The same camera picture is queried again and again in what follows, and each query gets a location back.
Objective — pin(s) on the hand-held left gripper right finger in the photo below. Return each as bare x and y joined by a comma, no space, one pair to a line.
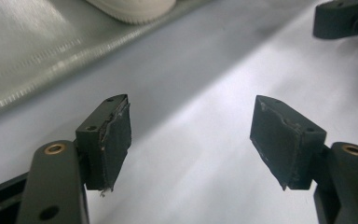
282,143

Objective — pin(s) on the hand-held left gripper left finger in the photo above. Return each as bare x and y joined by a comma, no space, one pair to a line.
108,149

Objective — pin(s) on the white round ribbed object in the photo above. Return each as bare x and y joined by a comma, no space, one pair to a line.
133,9

